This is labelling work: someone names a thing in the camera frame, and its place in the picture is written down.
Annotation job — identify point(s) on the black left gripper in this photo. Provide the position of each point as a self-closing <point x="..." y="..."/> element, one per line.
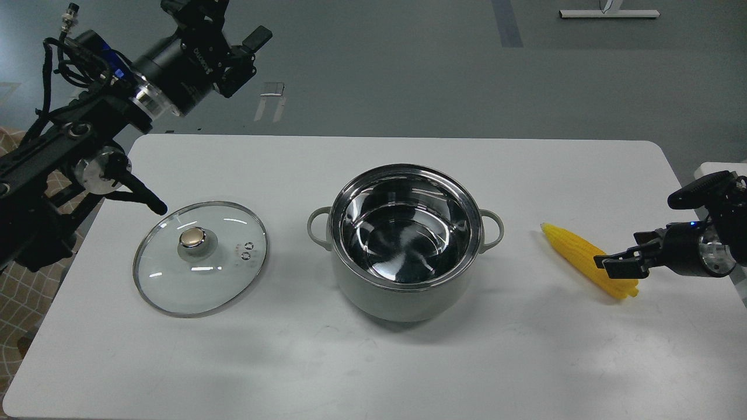
<point x="196" y="59"/>

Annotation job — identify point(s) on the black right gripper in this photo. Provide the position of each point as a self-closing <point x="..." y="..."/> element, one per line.
<point x="686" y="248"/>

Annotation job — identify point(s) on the yellow corn cob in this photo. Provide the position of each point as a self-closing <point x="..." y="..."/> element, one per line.
<point x="580" y="253"/>

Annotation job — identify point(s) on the glass pot lid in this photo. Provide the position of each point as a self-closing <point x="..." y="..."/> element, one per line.
<point x="200" y="259"/>

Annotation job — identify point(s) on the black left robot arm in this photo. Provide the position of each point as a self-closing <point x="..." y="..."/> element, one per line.
<point x="68" y="161"/>

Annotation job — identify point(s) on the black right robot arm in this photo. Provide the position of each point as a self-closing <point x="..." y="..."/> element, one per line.
<point x="722" y="195"/>

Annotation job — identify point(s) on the grey steel cooking pot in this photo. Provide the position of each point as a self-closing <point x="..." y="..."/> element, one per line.
<point x="403" y="239"/>

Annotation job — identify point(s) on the white stand base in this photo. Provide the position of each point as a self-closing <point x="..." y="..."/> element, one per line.
<point x="609" y="10"/>

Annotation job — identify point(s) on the beige checkered cloth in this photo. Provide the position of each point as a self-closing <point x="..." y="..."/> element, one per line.
<point x="25" y="299"/>

